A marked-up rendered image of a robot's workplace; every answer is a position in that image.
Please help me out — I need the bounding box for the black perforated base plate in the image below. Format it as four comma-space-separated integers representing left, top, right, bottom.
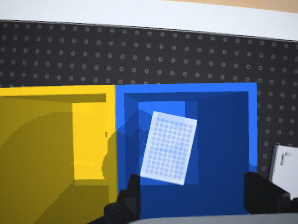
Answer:
0, 19, 298, 180

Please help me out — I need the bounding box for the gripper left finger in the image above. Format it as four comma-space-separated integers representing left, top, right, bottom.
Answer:
87, 174, 141, 224

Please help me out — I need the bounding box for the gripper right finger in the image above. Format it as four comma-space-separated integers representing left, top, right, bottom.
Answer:
244, 172, 298, 214

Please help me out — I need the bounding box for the yellow open bin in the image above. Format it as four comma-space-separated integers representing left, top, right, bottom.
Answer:
0, 85, 118, 224

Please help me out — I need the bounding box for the blue bin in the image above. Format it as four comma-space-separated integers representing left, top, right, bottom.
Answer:
116, 83, 257, 220

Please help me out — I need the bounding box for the white well plate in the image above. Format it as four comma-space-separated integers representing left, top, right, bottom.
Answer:
140, 111, 197, 185

